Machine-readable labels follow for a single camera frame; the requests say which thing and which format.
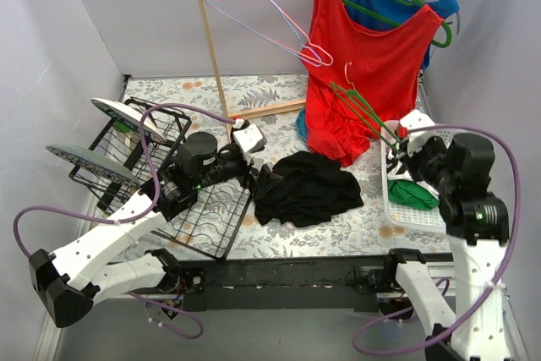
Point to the green garment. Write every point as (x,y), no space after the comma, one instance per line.
(410,194)

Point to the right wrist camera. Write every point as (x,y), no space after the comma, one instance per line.
(415,130)

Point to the teal dish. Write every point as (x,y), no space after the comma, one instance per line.
(301,126)

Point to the red tank top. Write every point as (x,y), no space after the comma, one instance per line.
(382,66)

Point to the white green rimmed plate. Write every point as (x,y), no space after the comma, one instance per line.
(129,117)

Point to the black wire dish rack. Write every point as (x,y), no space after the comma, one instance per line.
(204,204)

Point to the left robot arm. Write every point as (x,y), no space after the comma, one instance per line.
(72,279)

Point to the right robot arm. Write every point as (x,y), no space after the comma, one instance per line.
(477,226)

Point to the grey patterned plate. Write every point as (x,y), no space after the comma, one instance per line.
(97,164)

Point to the black tank top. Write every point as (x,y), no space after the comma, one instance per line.
(313,190)

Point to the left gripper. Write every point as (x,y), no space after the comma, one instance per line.
(248,170)

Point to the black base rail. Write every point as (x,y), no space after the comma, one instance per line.
(346,282)

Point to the black white striped garment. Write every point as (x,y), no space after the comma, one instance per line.
(395,169)

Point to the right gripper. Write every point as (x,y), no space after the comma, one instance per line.
(411,157)

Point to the pink wire hanger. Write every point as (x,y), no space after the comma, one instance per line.
(307,51)

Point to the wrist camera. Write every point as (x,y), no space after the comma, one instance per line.
(415,130)
(248,137)

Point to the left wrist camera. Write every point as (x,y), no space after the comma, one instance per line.
(248,137)

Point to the white plastic basket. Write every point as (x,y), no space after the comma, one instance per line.
(404,216)

